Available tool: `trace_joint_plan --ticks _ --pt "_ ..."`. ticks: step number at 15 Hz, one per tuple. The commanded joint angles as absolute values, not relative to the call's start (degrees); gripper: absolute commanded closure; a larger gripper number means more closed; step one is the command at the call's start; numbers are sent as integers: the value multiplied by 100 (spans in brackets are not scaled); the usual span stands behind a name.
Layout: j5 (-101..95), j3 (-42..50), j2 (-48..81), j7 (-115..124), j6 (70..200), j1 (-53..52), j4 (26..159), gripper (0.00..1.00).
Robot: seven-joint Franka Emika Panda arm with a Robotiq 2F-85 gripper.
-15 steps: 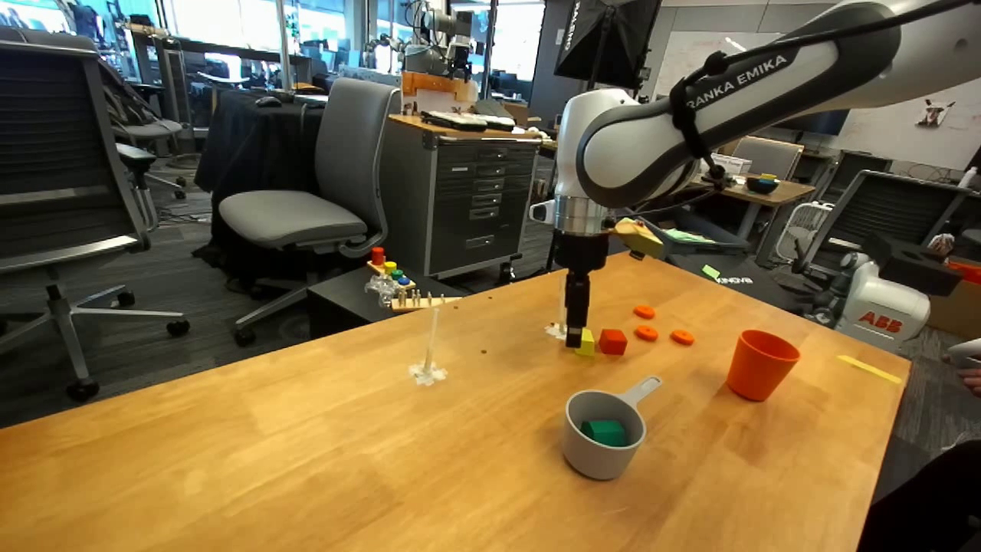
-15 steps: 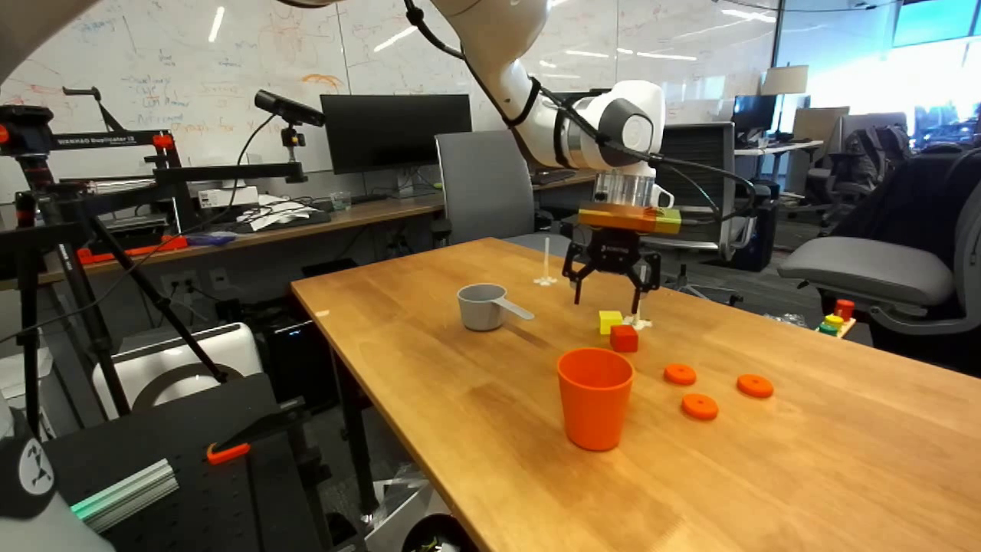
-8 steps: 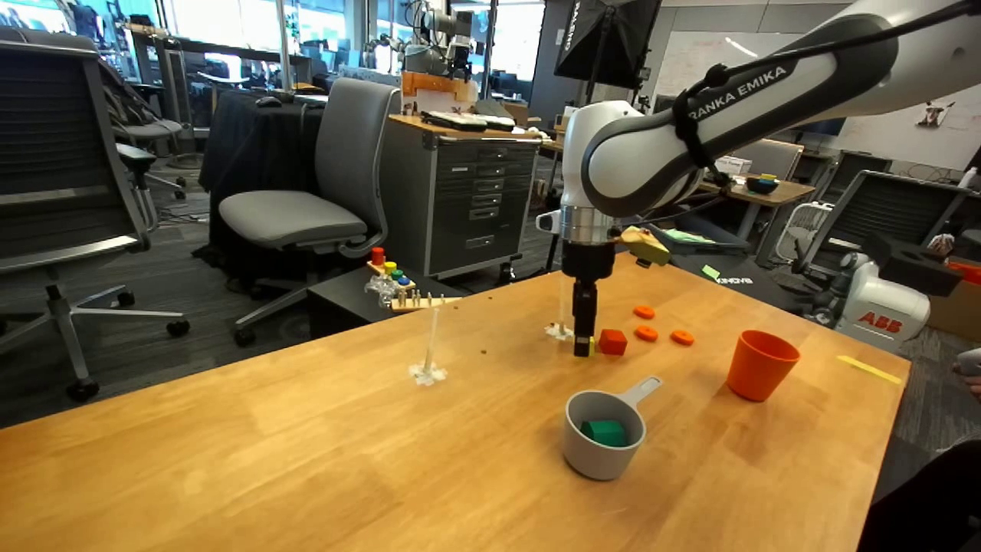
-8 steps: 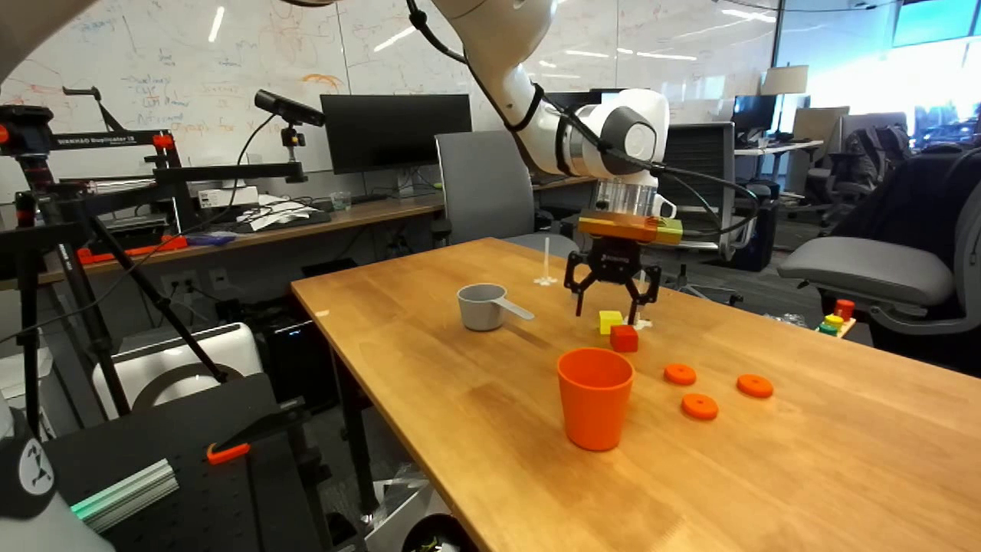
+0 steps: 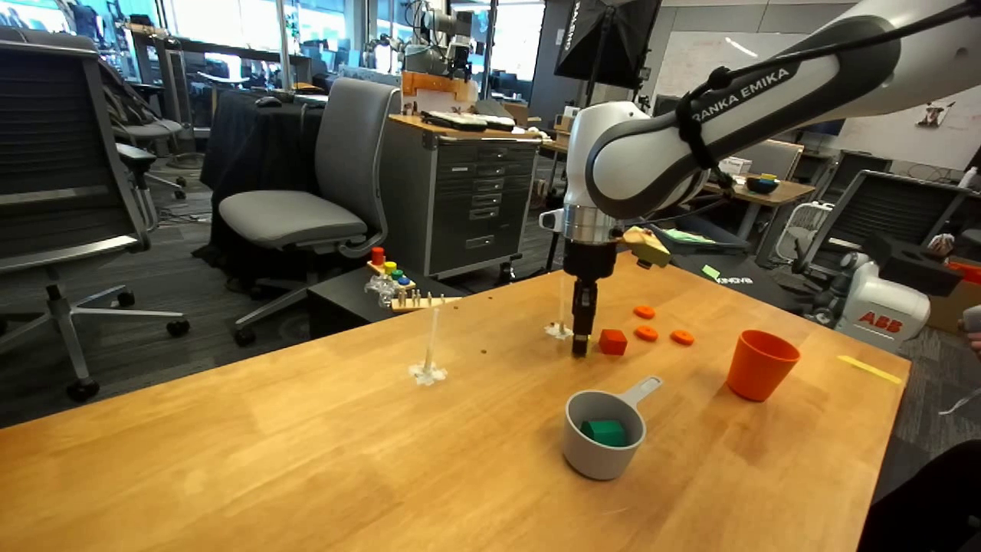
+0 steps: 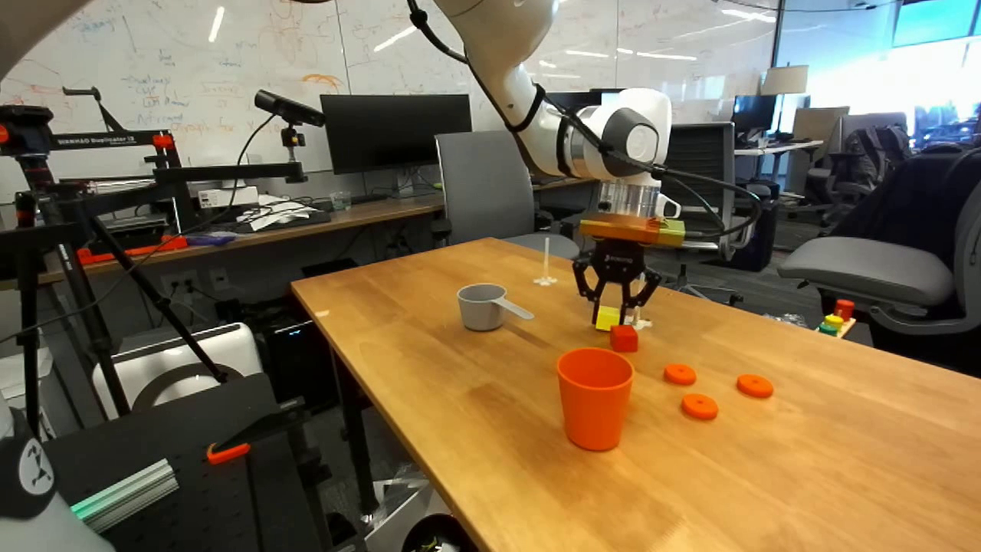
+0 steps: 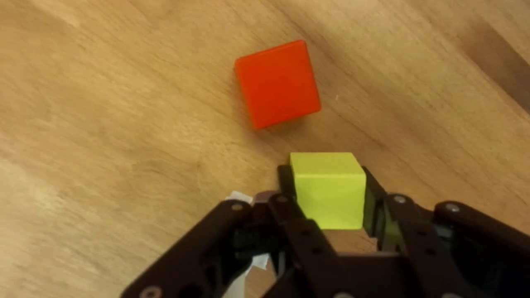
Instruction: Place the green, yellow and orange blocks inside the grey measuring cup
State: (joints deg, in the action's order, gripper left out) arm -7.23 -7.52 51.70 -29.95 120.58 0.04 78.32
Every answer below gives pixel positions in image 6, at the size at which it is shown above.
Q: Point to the orange disc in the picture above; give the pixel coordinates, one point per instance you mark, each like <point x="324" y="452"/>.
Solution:
<point x="678" y="374"/>
<point x="756" y="388"/>
<point x="699" y="408"/>

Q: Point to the colourful stacking toy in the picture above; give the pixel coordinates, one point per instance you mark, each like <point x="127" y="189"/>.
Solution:
<point x="837" y="324"/>

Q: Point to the grey padded office chair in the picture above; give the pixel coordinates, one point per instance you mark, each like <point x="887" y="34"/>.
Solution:
<point x="898" y="272"/>

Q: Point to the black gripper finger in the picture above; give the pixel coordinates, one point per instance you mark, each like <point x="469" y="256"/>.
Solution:
<point x="644" y="294"/>
<point x="585" y="286"/>

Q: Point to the orange-red block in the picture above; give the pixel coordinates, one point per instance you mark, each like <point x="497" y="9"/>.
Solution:
<point x="622" y="338"/>

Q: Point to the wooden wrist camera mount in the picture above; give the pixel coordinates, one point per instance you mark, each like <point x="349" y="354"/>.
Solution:
<point x="632" y="231"/>

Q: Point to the yellow block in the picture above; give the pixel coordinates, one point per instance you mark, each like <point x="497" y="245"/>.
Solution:
<point x="608" y="321"/>

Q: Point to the white computer case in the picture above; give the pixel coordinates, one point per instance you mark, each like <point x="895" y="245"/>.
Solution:
<point x="195" y="358"/>

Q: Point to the silver tube with green light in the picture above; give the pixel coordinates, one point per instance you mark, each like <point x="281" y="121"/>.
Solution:
<point x="127" y="493"/>

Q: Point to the black camera on boom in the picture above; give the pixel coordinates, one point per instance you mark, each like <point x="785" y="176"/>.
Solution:
<point x="288" y="105"/>

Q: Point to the black tripod rig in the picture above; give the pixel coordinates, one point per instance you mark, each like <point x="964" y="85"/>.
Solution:
<point x="62" y="195"/>

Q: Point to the grey measuring cup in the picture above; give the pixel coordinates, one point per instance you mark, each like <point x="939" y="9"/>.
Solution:
<point x="480" y="308"/>

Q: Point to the white paper pile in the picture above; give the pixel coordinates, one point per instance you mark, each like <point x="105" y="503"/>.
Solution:
<point x="274" y="217"/>

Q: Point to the orange plastic cup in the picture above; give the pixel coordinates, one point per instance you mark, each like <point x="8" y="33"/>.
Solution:
<point x="593" y="401"/>

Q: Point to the long wooden desk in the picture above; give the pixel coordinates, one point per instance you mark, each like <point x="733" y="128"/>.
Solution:
<point x="357" y="217"/>

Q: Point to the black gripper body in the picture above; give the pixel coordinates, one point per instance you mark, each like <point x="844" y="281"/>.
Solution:
<point x="617" y="263"/>

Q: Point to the black computer monitor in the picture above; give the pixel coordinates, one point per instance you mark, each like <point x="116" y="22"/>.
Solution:
<point x="393" y="129"/>

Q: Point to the white lamp shade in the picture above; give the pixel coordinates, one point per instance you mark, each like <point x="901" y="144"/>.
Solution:
<point x="785" y="82"/>

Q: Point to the dark mesh office chair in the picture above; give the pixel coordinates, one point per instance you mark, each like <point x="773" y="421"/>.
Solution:
<point x="705" y="156"/>

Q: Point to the grey high-back office chair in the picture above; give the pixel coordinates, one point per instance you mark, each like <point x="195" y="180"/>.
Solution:
<point x="480" y="195"/>

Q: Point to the black cap with logo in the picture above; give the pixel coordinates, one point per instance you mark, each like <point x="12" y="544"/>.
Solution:
<point x="21" y="477"/>

